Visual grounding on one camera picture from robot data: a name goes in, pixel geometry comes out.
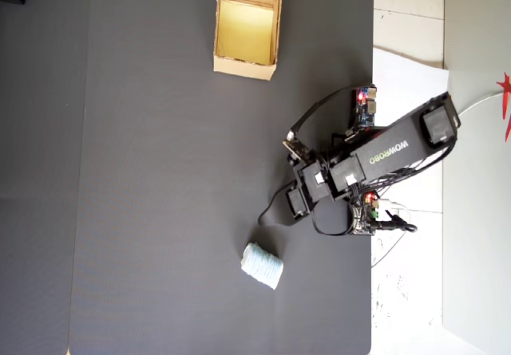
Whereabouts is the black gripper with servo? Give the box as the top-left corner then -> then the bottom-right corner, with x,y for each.
258,166 -> 315,227

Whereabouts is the light blue yarn-wrapped block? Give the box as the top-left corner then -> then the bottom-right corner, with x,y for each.
240,242 -> 285,291

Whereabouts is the open brown cardboard box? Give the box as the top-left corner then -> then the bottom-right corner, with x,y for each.
212,0 -> 285,82

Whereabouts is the black driver board red LED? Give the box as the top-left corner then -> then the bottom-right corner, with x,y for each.
349,190 -> 386,237

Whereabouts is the black textured rubber mat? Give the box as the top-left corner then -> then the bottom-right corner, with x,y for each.
67,0 -> 375,355
0,0 -> 92,355

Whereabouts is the black barrel power plug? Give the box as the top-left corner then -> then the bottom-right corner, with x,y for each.
369,217 -> 419,235

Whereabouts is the blue controller circuit board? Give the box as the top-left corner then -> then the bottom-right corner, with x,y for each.
350,85 -> 379,131

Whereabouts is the grey flat panel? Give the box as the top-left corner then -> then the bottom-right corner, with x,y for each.
441,67 -> 511,355

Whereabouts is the red star decoration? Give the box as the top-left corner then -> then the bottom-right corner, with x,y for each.
496,71 -> 511,144

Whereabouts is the black looped servo cable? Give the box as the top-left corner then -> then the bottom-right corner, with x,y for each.
311,199 -> 356,238

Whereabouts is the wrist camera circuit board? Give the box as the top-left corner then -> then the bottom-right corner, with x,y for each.
282,129 -> 316,164

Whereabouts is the white USB plug cable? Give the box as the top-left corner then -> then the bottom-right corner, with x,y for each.
370,197 -> 411,270

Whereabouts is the black camera cable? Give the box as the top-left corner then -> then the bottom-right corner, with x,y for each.
287,86 -> 362,140

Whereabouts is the thin white cable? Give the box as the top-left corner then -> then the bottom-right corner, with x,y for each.
458,91 -> 501,116

